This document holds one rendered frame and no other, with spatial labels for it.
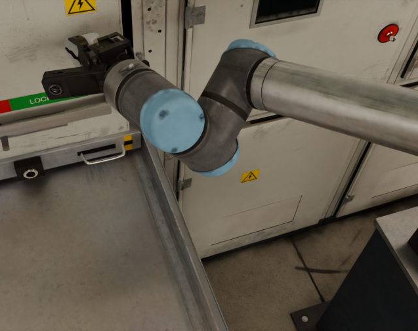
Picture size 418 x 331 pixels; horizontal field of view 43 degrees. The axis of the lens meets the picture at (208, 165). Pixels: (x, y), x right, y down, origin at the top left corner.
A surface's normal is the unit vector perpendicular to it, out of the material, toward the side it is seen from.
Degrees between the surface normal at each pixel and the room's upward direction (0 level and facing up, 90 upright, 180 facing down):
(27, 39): 90
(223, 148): 65
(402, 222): 0
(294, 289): 0
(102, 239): 0
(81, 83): 80
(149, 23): 90
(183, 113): 71
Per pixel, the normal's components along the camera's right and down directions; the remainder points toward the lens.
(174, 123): 0.53, 0.46
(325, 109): -0.72, 0.27
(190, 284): 0.07, -0.61
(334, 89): -0.54, -0.37
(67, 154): 0.35, 0.76
